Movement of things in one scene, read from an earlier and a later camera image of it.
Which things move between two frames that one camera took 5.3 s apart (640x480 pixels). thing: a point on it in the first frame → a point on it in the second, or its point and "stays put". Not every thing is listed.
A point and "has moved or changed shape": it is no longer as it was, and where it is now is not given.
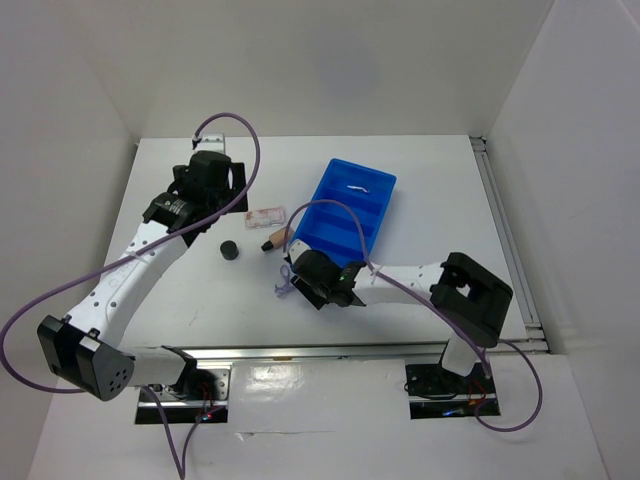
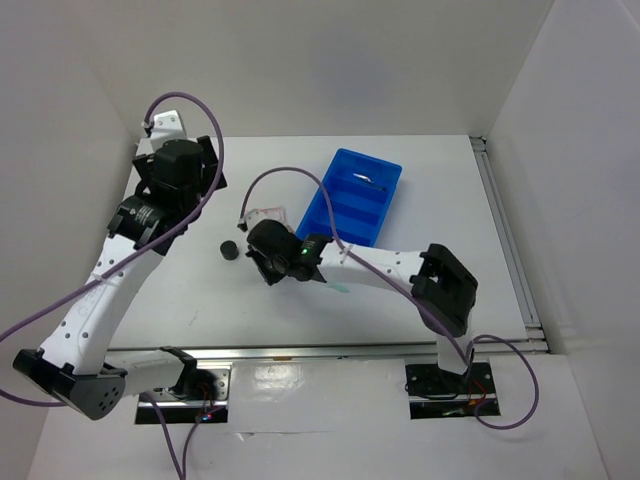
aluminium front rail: (210, 357) stays put
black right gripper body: (315, 294) → (272, 269)
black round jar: (229, 250) stays put
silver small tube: (357, 187) → (362, 177)
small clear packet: (264, 217) stays put
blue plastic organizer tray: (331, 228) has moved or changed shape
